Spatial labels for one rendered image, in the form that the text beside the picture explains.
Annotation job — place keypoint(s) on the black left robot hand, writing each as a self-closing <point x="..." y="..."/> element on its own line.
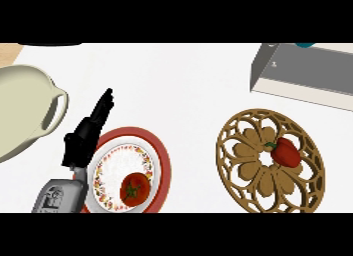
<point x="88" y="131"/>

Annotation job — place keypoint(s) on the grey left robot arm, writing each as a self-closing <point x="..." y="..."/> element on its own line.
<point x="62" y="195"/>

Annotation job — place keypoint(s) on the brown openwork round placemat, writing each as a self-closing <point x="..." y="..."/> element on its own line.
<point x="255" y="180"/>

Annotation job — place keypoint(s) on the red rimmed floral plate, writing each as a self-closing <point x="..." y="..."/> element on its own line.
<point x="158" y="156"/>

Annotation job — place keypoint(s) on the red tomato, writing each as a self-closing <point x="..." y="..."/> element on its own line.
<point x="136" y="189"/>

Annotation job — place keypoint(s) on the black rounded object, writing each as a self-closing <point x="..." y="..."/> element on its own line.
<point x="50" y="44"/>

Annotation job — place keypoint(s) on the pale wooden cutting board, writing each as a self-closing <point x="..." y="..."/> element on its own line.
<point x="1" y="53"/>

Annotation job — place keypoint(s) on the red bell pepper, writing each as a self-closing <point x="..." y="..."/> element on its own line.
<point x="288" y="154"/>

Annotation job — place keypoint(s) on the teal object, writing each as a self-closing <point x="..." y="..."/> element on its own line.
<point x="305" y="44"/>

